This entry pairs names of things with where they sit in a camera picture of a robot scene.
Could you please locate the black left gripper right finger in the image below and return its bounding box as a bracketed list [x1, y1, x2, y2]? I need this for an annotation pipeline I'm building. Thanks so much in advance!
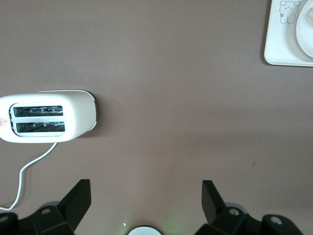
[195, 180, 304, 235]

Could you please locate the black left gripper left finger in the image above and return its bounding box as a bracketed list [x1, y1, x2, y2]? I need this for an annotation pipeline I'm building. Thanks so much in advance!
[0, 179, 92, 235]

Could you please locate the round white plate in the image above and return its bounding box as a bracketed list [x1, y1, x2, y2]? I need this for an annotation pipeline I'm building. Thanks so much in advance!
[295, 0, 313, 59]

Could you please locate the cream rabbit print tray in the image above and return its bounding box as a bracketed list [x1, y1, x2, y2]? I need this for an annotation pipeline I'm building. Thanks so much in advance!
[264, 0, 313, 68]

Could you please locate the cream two-slot toaster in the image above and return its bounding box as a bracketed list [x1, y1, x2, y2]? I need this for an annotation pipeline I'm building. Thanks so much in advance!
[0, 90, 99, 144]

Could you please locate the white toaster power cable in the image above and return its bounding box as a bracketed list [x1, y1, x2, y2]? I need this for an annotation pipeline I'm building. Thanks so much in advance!
[0, 141, 60, 212]

